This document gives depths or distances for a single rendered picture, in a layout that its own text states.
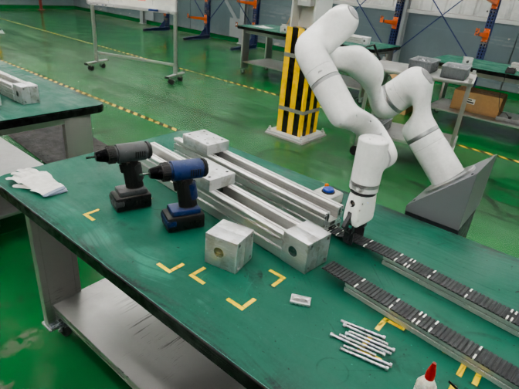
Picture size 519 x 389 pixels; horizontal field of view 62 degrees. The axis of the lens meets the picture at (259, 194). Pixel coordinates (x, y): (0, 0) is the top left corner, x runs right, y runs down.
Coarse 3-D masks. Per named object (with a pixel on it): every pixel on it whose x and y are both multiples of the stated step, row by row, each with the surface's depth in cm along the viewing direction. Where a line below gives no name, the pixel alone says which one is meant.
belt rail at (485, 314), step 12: (384, 264) 124; (396, 264) 121; (408, 276) 120; (420, 276) 117; (432, 288) 115; (444, 288) 113; (456, 300) 111; (468, 300) 109; (480, 312) 108; (504, 324) 104; (516, 336) 102
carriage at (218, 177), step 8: (208, 160) 151; (216, 168) 145; (224, 168) 146; (208, 176) 139; (216, 176) 140; (224, 176) 140; (232, 176) 143; (200, 184) 141; (208, 184) 137; (216, 184) 139; (224, 184) 142
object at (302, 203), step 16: (176, 144) 180; (224, 160) 163; (240, 160) 165; (240, 176) 157; (256, 176) 152; (272, 176) 154; (256, 192) 153; (272, 192) 147; (288, 192) 143; (304, 192) 145; (288, 208) 144; (304, 208) 138; (320, 208) 134; (336, 208) 137; (320, 224) 134; (336, 224) 139
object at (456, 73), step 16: (384, 64) 408; (400, 64) 417; (416, 64) 383; (432, 64) 379; (448, 64) 390; (464, 64) 383; (448, 80) 364; (464, 80) 365; (464, 96) 363; (400, 128) 433
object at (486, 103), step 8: (456, 88) 546; (464, 88) 551; (472, 88) 556; (456, 96) 542; (472, 96) 531; (480, 96) 526; (488, 96) 521; (496, 96) 519; (504, 96) 523; (456, 104) 545; (472, 104) 534; (480, 104) 528; (488, 104) 523; (496, 104) 518; (504, 104) 543; (408, 112) 594; (472, 112) 537; (480, 112) 531; (488, 112) 526; (496, 112) 521
